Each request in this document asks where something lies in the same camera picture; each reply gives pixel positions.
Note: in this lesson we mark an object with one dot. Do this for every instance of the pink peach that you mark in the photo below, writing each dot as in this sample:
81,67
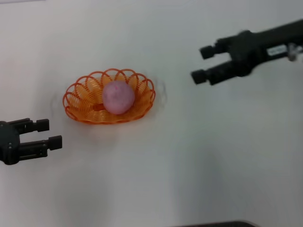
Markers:
118,97

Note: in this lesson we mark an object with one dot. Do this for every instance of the silver angled connector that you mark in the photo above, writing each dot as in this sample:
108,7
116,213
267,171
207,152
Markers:
293,53

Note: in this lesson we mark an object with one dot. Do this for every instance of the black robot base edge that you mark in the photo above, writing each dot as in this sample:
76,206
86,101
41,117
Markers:
217,224

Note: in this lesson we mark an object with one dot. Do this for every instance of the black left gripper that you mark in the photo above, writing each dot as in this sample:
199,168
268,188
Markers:
9,144

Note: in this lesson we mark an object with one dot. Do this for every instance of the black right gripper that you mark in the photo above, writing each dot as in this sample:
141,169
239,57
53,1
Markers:
248,49

